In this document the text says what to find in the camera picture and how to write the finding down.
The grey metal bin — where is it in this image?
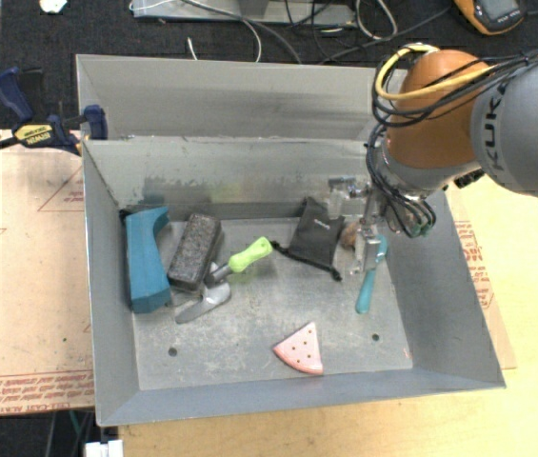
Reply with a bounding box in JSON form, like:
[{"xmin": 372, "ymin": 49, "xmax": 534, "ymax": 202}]
[{"xmin": 75, "ymin": 53, "xmax": 507, "ymax": 427}]

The pink watermelon slice toy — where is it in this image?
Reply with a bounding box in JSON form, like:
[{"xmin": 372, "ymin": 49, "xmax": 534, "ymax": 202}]
[{"xmin": 272, "ymin": 321, "xmax": 325, "ymax": 376}]

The black cylinder on white bracket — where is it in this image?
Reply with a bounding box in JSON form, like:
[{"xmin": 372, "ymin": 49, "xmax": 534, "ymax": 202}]
[{"xmin": 453, "ymin": 167, "xmax": 487, "ymax": 190}]

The black drawstring cloth pouch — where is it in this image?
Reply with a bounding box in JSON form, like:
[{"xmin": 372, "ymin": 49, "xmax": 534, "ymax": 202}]
[{"xmin": 270, "ymin": 196, "xmax": 347, "ymax": 283}]

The green-handled metal trowel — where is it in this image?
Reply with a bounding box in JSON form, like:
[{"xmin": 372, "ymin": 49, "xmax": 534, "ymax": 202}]
[{"xmin": 173, "ymin": 235, "xmax": 274, "ymax": 325}]

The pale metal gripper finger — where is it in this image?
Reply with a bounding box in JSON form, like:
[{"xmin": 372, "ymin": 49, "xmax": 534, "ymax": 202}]
[
  {"xmin": 365, "ymin": 236, "xmax": 384, "ymax": 271},
  {"xmin": 349, "ymin": 241, "xmax": 369, "ymax": 277}
]

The dark grey felt eraser block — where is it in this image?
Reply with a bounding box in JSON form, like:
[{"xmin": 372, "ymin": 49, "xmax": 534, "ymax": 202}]
[{"xmin": 167, "ymin": 213, "xmax": 224, "ymax": 290}]

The teal-handled tool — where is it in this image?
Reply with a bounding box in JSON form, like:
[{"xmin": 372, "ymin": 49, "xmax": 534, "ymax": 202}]
[{"xmin": 354, "ymin": 233, "xmax": 389, "ymax": 316}]

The teal curved block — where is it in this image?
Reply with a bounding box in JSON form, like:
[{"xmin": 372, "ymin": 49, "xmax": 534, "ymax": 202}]
[{"xmin": 119, "ymin": 206, "xmax": 173, "ymax": 314}]

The brown cardboard board red print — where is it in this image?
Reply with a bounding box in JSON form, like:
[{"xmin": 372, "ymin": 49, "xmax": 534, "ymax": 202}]
[{"xmin": 0, "ymin": 129, "xmax": 518, "ymax": 418}]

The small brown round object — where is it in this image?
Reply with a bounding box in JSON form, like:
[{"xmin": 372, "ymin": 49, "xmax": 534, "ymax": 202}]
[{"xmin": 342, "ymin": 220, "xmax": 363, "ymax": 248}]

